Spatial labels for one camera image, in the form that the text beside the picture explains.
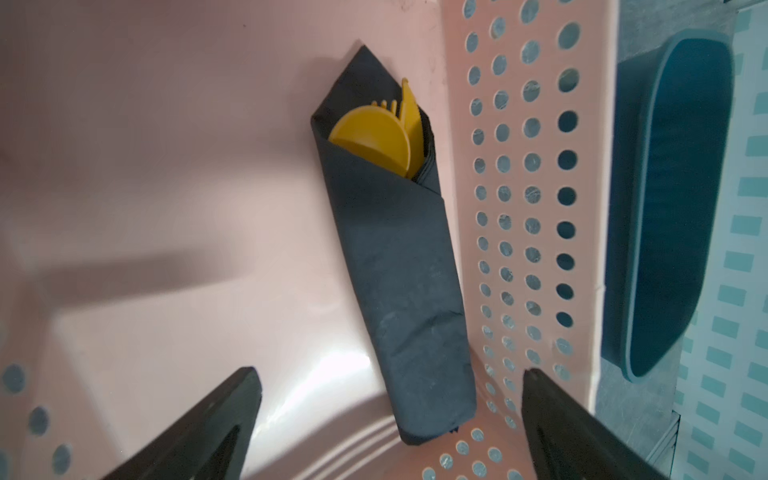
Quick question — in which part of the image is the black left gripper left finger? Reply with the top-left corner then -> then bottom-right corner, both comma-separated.
106,367 -> 262,479

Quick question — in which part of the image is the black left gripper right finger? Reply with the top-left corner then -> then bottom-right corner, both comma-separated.
522,368 -> 664,480

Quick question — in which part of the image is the black paper napkin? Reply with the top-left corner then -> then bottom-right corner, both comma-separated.
311,46 -> 477,446

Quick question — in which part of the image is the orange plastic spoon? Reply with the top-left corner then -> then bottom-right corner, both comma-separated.
328,105 -> 411,177

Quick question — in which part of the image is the orange plastic fork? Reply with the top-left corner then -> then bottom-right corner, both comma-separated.
371,100 -> 400,118

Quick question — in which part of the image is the orange plastic knife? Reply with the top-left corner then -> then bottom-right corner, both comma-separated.
400,78 -> 425,179

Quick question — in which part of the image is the pink perforated plastic basket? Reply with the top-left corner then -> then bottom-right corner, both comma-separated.
1,1 -> 620,479

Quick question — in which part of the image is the teal plastic tub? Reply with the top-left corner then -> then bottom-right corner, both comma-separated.
601,29 -> 734,382

